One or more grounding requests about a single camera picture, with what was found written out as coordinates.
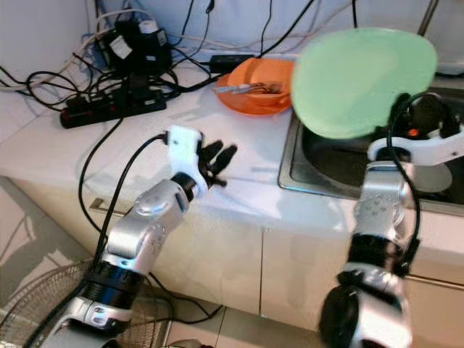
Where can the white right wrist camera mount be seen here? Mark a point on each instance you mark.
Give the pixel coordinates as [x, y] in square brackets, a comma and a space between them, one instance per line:
[413, 152]

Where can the black power strip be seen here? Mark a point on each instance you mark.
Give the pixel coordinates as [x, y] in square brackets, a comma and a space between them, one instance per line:
[109, 109]

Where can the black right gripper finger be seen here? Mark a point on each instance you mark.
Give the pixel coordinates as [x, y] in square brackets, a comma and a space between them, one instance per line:
[404, 110]

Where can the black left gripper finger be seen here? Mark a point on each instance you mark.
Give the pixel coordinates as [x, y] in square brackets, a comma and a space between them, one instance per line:
[227, 159]
[209, 154]

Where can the patterned pale chopstick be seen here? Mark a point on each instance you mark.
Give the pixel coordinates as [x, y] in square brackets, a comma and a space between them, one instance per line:
[235, 91]
[232, 87]

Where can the white plug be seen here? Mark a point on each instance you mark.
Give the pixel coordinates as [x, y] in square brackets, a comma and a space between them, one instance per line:
[147, 27]

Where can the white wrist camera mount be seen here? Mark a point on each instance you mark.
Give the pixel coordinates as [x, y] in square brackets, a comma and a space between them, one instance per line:
[185, 152]
[413, 152]

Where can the small black adapter brick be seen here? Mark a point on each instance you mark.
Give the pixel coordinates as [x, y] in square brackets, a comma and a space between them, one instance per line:
[232, 63]

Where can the black adapter white label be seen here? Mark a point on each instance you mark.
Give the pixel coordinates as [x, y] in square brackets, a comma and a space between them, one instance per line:
[134, 47]

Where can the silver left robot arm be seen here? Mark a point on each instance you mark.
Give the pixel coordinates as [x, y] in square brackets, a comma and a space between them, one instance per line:
[145, 239]

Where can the steel faucet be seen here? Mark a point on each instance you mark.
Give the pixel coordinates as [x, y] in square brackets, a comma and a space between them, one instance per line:
[428, 14]

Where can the steel kitchen sink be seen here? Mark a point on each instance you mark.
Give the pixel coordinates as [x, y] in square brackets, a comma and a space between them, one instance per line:
[326, 167]

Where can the white ribbed bowl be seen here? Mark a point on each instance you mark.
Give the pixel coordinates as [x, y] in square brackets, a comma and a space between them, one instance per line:
[435, 177]

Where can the light green plate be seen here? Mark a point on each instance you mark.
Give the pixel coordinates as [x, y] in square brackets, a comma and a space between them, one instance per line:
[362, 80]

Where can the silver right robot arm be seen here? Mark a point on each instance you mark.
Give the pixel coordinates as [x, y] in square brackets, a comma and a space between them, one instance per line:
[377, 239]

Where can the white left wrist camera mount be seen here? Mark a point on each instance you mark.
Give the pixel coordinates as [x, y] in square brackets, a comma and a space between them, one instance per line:
[185, 152]

